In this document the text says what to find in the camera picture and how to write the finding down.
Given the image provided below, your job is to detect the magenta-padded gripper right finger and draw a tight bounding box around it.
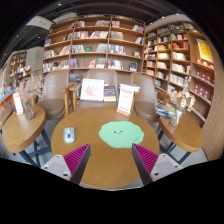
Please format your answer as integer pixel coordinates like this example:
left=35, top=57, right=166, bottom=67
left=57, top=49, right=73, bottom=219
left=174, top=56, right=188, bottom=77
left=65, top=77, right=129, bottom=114
left=131, top=143, right=184, bottom=186

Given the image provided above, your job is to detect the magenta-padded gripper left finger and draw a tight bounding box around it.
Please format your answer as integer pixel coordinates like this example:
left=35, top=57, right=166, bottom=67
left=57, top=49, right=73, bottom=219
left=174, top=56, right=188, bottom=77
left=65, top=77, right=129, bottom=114
left=40, top=143, right=92, bottom=186

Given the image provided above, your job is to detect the translucent light blue computer mouse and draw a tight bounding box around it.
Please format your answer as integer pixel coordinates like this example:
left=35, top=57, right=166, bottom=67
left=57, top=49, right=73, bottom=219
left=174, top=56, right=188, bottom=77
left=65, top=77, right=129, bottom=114
left=63, top=126, right=76, bottom=144

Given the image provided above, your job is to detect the green smiley-face mouse pad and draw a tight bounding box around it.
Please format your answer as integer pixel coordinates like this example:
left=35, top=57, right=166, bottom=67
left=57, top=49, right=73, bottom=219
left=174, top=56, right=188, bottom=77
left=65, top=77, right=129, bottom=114
left=98, top=120, right=145, bottom=149

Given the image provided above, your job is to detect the round wooden side table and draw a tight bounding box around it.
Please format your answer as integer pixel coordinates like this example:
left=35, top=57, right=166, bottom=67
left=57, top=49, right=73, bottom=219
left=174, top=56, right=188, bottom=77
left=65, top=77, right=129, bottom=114
left=1, top=105, right=53, bottom=167
left=156, top=114, right=206, bottom=165

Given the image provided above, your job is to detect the glass vase with dried flowers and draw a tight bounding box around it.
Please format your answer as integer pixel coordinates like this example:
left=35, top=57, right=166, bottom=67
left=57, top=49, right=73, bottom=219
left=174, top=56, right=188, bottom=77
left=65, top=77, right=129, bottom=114
left=15, top=73, right=46, bottom=121
left=168, top=75, right=197, bottom=128

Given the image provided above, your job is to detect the stack of colourful books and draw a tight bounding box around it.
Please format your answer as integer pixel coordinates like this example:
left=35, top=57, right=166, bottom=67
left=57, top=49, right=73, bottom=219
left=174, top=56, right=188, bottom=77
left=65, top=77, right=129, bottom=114
left=154, top=103, right=178, bottom=118

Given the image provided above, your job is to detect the brown padded wooden armchair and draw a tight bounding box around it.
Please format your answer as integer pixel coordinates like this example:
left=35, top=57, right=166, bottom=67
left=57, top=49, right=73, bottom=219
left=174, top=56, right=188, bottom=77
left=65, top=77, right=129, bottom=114
left=68, top=68, right=119, bottom=113
left=130, top=72, right=169, bottom=123
left=35, top=70, right=75, bottom=120

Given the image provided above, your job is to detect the white menu sign wooden base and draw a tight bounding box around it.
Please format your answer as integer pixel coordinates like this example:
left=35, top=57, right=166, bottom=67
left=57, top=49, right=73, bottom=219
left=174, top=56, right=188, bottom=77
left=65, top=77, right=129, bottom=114
left=116, top=83, right=136, bottom=117

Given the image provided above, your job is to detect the white framed floral picture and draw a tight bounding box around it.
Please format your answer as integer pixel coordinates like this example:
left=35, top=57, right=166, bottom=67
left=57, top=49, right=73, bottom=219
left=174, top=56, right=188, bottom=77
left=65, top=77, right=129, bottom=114
left=79, top=78, right=105, bottom=102

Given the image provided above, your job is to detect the stack of light blue books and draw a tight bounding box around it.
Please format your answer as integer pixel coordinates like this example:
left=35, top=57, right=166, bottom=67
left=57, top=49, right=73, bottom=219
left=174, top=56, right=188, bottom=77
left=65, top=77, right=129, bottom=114
left=118, top=83, right=142, bottom=93

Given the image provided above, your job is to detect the dark-covered book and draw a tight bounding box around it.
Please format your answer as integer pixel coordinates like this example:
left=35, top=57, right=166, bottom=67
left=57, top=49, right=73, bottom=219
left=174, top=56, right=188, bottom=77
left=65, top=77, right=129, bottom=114
left=103, top=85, right=117, bottom=102

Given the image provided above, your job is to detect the small white table sign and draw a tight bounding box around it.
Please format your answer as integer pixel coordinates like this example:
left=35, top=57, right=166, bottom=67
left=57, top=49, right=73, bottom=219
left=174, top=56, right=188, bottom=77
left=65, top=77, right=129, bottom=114
left=12, top=100, right=24, bottom=116

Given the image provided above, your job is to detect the colourful book display rack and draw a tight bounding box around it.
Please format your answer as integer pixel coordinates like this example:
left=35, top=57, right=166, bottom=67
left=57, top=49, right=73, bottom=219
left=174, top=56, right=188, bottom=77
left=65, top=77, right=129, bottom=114
left=0, top=64, right=18, bottom=111

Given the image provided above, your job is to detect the curved wooden bookshelf with books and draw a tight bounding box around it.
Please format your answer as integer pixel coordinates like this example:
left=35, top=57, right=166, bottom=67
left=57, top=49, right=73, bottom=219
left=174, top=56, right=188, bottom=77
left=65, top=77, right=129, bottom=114
left=143, top=20, right=224, bottom=161

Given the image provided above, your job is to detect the distant wooden bookshelf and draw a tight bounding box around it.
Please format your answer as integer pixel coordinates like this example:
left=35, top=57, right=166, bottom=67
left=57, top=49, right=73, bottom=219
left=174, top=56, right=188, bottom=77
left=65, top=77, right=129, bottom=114
left=8, top=49, right=33, bottom=89

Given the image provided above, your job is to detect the wide wooden bookshelf with books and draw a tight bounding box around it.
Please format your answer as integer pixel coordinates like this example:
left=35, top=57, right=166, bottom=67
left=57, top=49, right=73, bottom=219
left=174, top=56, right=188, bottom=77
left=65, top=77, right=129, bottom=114
left=41, top=13, right=146, bottom=84

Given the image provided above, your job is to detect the white ceiling panel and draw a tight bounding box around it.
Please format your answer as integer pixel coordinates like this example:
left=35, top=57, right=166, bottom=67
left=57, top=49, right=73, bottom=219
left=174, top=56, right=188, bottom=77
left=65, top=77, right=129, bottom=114
left=25, top=15, right=56, bottom=32

